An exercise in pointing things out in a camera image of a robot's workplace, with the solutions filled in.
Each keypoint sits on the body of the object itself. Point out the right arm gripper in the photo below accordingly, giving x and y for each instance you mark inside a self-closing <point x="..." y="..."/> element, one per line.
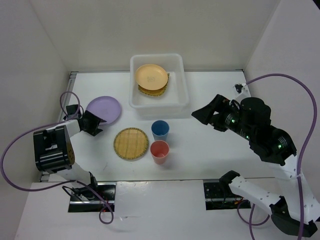
<point x="204" y="114"/>

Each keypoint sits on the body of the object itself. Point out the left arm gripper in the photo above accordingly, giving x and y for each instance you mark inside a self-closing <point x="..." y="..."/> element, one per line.
<point x="95" y="121"/>

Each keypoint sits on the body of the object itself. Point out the purple plastic plate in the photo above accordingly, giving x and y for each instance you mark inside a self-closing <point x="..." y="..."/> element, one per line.
<point x="105" y="107"/>

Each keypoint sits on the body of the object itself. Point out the round bamboo woven tray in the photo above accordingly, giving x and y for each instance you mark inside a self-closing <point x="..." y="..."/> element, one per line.
<point x="131" y="143"/>

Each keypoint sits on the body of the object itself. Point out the blue plastic cup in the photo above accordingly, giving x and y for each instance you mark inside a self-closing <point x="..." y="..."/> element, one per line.
<point x="160" y="130"/>

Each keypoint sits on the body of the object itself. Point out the square bamboo woven tray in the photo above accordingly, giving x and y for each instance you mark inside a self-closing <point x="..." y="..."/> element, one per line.
<point x="154" y="93"/>

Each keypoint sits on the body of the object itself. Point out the pink plastic cup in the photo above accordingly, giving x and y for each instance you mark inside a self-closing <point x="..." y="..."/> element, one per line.
<point x="159" y="150"/>

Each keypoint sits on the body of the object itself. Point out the yellow plastic plate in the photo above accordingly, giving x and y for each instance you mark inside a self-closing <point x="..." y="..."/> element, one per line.
<point x="151" y="76"/>

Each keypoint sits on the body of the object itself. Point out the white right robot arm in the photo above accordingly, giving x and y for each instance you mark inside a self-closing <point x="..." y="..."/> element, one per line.
<point x="296" y="211"/>

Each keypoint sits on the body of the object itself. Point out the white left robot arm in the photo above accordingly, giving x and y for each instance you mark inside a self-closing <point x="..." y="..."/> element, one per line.
<point x="54" y="153"/>

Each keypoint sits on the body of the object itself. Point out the translucent white plastic bin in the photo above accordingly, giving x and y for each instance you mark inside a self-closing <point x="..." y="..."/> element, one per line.
<point x="176" y="98"/>

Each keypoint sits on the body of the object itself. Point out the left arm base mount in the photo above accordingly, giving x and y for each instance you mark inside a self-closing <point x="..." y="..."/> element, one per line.
<point x="83" y="200"/>

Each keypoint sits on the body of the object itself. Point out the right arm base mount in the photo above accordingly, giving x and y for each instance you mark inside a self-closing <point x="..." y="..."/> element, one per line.
<point x="217" y="197"/>

